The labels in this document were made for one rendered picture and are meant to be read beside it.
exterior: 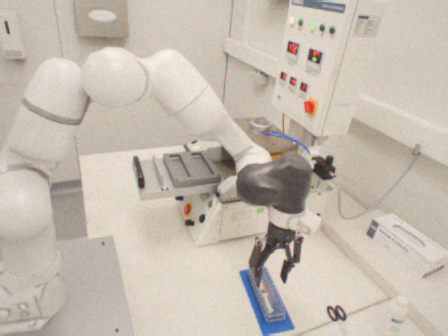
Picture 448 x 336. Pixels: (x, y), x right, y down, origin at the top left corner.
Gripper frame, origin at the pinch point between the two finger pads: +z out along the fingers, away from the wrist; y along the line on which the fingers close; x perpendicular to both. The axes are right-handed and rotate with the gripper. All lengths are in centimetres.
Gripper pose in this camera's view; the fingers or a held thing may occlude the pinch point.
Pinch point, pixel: (271, 275)
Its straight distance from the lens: 99.6
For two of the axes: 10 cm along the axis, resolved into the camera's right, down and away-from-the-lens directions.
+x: 2.5, 5.0, -8.3
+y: -9.7, 0.5, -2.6
